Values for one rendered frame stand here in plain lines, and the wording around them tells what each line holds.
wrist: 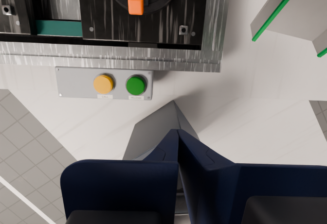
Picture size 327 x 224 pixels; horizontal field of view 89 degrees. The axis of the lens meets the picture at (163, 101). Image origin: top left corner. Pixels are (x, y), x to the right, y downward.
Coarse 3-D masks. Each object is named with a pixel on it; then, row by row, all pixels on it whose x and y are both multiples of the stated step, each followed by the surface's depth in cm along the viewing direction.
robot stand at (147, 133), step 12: (168, 108) 43; (144, 120) 48; (156, 120) 41; (168, 120) 37; (180, 120) 35; (132, 132) 45; (144, 132) 39; (156, 132) 35; (192, 132) 43; (132, 144) 37; (144, 144) 33; (156, 144) 30; (132, 156) 32; (144, 156) 30
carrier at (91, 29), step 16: (80, 0) 31; (96, 0) 31; (112, 0) 31; (160, 0) 30; (176, 0) 31; (192, 0) 31; (96, 16) 32; (112, 16) 32; (128, 16) 32; (144, 16) 32; (160, 16) 32; (176, 16) 32; (192, 16) 32; (96, 32) 33; (112, 32) 33; (128, 32) 33; (144, 32) 33; (160, 32) 33; (176, 32) 33; (192, 32) 33
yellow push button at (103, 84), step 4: (100, 76) 35; (104, 76) 35; (96, 80) 35; (100, 80) 35; (104, 80) 35; (108, 80) 35; (96, 84) 35; (100, 84) 35; (104, 84) 35; (108, 84) 35; (112, 84) 36; (96, 88) 36; (100, 88) 36; (104, 88) 36; (108, 88) 36; (100, 92) 36; (104, 92) 36; (108, 92) 36
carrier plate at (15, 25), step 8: (0, 0) 31; (8, 0) 31; (16, 0) 31; (24, 0) 31; (0, 8) 31; (16, 8) 31; (24, 8) 31; (32, 8) 33; (0, 16) 32; (8, 16) 32; (16, 16) 32; (24, 16) 32; (32, 16) 33; (0, 24) 32; (8, 24) 32; (16, 24) 32; (24, 24) 32; (32, 24) 33; (0, 32) 32; (8, 32) 32; (16, 32) 32; (24, 32) 32; (32, 32) 33
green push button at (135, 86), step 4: (136, 76) 36; (128, 80) 35; (132, 80) 35; (136, 80) 35; (140, 80) 35; (128, 84) 35; (132, 84) 35; (136, 84) 36; (140, 84) 36; (144, 84) 36; (128, 88) 36; (132, 88) 36; (136, 88) 36; (140, 88) 36; (144, 88) 36; (132, 92) 36; (136, 92) 36; (140, 92) 36
